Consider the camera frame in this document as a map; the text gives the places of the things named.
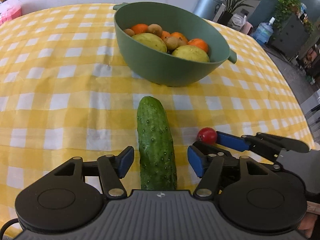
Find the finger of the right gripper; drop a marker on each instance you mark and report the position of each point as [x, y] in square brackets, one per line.
[265, 145]
[208, 152]

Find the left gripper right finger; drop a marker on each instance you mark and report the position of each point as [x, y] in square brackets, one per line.
[208, 168]

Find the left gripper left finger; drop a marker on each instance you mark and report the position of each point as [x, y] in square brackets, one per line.
[113, 168]

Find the red cherry tomato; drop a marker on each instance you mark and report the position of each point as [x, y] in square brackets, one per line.
[207, 135]

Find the green cucumber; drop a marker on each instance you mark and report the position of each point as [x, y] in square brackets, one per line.
[156, 147]

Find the orange tangerine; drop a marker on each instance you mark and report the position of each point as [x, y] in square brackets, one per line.
[165, 35]
[199, 43]
[180, 36]
[139, 28]

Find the brown longan fruit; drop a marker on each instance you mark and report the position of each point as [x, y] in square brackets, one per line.
[155, 29]
[129, 32]
[173, 43]

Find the person right hand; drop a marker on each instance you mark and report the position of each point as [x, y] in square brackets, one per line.
[309, 225]

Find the yellow checkered tablecloth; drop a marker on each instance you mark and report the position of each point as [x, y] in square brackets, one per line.
[68, 98]

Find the yellow-green pear right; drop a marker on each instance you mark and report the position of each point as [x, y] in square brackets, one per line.
[191, 53]

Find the yellow-green pear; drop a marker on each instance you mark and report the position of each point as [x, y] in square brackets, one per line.
[191, 53]
[151, 41]

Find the green colander bowl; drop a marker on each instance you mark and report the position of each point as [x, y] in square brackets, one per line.
[163, 68]

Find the dark grey cabinet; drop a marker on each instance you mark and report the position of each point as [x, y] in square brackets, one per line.
[290, 38]

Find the blue water jug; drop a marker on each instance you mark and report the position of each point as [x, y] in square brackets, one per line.
[264, 31]

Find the yellow-green pear left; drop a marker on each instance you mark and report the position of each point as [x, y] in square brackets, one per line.
[151, 41]

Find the white plastic bag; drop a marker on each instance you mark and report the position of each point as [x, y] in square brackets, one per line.
[237, 22]

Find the grey metal trash can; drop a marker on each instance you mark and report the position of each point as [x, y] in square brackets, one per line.
[209, 9]

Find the potted green plant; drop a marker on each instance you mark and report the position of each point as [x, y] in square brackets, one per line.
[230, 8]

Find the pink storage basket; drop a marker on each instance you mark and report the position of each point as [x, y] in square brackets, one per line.
[10, 11]

